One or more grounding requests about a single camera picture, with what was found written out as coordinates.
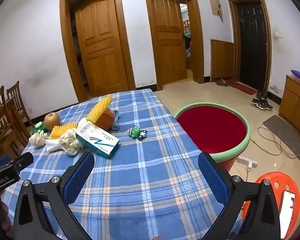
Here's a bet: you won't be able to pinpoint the brown entrance door frame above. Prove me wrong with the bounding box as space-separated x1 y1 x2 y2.
227 0 272 93

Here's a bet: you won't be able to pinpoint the small yellow foam net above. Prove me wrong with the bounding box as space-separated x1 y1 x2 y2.
49 122 78 140

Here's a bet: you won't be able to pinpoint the black entrance door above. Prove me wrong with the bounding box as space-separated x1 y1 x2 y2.
235 1 269 92

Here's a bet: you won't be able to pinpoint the red doormat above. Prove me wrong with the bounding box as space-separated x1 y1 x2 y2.
225 79 258 95

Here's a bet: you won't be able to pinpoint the beige electrical panel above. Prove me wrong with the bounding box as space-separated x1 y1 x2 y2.
209 0 223 23

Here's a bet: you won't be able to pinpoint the tangled floor cables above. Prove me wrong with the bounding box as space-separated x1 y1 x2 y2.
250 126 300 193

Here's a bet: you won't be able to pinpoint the wooden panel door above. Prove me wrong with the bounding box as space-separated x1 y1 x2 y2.
74 0 129 97
151 0 188 85

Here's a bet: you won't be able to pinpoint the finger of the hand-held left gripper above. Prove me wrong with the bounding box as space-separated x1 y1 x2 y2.
0 156 11 170
9 152 34 172

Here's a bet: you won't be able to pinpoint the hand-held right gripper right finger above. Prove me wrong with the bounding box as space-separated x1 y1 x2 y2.
198 152 282 240

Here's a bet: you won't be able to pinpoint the white teal medicine box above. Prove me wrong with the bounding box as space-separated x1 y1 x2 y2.
75 121 120 159

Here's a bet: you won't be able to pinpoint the grey floor mat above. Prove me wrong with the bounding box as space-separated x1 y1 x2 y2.
262 115 300 155

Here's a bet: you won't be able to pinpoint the large yellow foam net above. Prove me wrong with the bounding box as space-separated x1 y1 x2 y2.
86 95 113 123

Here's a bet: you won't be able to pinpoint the white foam net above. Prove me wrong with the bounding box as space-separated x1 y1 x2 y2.
59 128 84 157

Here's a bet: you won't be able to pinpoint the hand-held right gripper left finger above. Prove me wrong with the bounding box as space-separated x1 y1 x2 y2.
13 151 100 240

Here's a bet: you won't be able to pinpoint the orange cardboard box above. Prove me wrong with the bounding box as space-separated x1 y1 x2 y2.
95 109 115 132

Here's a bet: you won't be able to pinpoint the green white toy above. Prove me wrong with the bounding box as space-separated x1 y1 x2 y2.
31 121 49 135

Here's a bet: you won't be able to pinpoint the wooden chair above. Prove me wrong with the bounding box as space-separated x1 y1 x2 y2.
0 85 22 160
6 81 35 130

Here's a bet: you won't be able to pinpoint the white smartphone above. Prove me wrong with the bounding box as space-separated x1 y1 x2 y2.
279 191 296 240

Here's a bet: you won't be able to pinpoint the orange plastic stool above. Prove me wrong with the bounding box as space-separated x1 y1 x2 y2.
241 172 300 240

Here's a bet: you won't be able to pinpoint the brown pear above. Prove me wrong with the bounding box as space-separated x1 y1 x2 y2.
44 111 62 132

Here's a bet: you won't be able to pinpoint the red basin with green rim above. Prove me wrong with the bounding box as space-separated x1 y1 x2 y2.
174 102 251 173

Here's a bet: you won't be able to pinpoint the white power strip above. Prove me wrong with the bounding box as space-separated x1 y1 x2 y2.
236 156 258 172

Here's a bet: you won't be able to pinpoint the wooden wall panel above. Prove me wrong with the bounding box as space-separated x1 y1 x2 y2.
210 39 235 79

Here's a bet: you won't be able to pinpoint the wooden door frame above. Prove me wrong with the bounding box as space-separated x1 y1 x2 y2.
142 0 205 92
59 0 136 103

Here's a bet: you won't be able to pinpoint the small green toy keychain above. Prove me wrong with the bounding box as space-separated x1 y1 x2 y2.
127 126 148 140

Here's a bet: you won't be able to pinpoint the blue plaid tablecloth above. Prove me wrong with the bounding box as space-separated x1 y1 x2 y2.
1 89 243 240

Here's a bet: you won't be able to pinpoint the wooden cabinet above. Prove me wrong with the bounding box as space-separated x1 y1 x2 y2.
278 74 300 139

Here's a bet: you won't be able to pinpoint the blue plastic item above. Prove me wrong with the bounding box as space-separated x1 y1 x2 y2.
111 110 120 131

